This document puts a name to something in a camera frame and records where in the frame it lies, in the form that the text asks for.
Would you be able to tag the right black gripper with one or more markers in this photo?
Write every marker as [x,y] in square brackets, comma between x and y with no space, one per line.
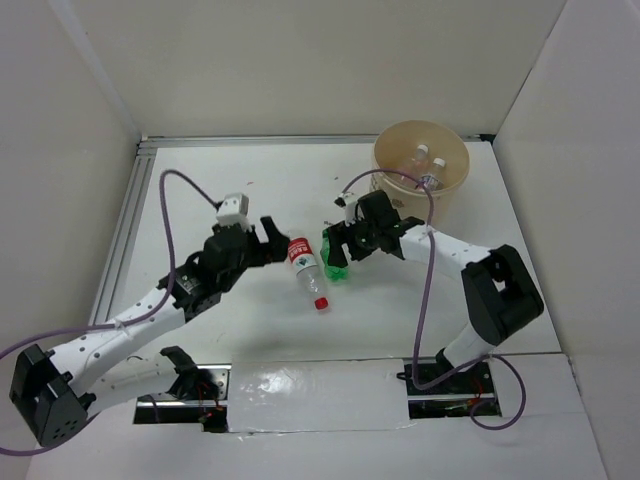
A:
[339,234]

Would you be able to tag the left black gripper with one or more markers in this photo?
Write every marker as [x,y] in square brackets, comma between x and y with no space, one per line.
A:
[277,248]

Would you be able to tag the red label water bottle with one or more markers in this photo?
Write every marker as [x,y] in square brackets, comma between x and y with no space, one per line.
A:
[307,270]

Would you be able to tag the green plastic bottle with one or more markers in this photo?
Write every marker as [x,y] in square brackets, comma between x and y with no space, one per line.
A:
[333,274]

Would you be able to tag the blue white label bottle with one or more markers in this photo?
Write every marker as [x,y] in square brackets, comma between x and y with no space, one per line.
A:
[432,180]

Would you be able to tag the clear bottle white cap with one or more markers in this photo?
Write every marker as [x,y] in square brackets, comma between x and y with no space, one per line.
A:
[418,164]

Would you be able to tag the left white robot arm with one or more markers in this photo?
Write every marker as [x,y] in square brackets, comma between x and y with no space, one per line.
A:
[58,391]

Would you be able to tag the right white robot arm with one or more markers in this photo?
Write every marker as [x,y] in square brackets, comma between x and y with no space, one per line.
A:
[500,294]

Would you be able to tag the beige paper bucket bin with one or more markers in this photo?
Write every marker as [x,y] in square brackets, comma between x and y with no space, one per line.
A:
[396,144]

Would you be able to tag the white taped cover sheet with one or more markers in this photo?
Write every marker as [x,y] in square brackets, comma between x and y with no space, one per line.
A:
[317,396]

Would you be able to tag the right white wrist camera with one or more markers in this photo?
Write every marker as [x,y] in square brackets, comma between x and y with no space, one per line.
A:
[348,202]

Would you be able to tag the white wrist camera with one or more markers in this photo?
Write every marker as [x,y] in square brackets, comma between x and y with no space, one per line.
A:
[233,210]
[348,202]

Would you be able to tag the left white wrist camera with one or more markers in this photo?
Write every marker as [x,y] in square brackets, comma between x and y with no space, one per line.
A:
[233,210]

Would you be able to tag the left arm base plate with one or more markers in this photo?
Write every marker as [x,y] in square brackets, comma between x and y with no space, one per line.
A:
[204,406]

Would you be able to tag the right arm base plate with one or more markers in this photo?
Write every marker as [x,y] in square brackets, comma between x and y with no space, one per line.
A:
[454,397]

